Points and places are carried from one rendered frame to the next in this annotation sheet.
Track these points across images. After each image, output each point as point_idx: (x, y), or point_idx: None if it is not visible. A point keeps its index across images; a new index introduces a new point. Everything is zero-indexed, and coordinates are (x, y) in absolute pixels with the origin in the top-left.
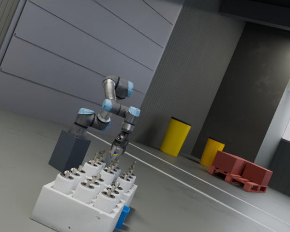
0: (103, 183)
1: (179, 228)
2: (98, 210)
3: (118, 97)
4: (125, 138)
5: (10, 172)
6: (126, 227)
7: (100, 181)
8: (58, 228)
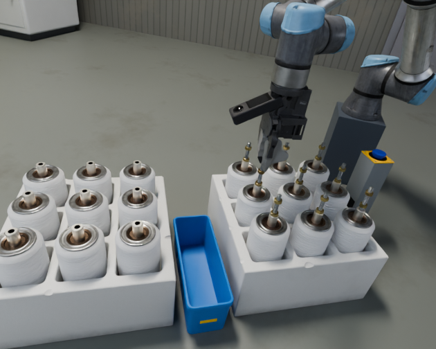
0: (129, 213)
1: None
2: None
3: (412, 3)
4: (277, 111)
5: (194, 157)
6: (230, 341)
7: (124, 204)
8: None
